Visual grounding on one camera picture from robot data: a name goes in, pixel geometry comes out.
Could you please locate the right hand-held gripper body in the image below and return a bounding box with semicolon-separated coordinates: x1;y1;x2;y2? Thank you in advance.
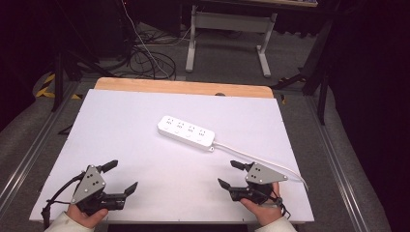
229;161;289;207

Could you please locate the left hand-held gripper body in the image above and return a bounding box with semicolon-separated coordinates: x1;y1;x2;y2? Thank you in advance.
70;164;129;217

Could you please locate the white power strip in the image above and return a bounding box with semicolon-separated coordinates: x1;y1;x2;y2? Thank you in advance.
157;115;217;153

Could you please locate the person's left hand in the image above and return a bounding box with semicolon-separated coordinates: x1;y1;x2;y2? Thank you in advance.
66;202;109;230

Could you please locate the person's right hand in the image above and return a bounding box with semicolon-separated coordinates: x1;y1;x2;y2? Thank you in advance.
240;182;283;227

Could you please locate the white board sheet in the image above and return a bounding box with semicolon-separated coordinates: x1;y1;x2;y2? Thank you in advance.
29;89;315;224

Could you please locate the black metal stand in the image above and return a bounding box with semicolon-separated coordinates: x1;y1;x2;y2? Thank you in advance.
51;0;114;112
270;18;335;125

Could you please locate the dark curtain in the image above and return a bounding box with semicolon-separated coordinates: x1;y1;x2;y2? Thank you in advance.
0;0;61;131
328;0;410;232

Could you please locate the wooden desk top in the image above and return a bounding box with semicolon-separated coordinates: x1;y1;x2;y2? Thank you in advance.
199;0;318;8

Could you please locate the white power strip cable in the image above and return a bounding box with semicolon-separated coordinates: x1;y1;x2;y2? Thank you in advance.
212;140;309;192

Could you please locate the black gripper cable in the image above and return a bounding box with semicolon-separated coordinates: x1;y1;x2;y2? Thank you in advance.
41;172;86;230
270;189;292;220

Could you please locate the aluminium floor rail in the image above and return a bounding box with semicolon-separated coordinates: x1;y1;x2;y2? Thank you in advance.
306;96;385;232
0;80;81;207

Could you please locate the black floor cables bundle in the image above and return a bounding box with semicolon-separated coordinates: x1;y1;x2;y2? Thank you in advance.
105;18;178;81

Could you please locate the thin white floor cable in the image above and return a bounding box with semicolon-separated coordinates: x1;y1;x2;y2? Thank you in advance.
120;0;172;78

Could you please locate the white metal desk frame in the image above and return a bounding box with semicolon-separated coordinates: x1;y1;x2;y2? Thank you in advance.
185;4;278;79

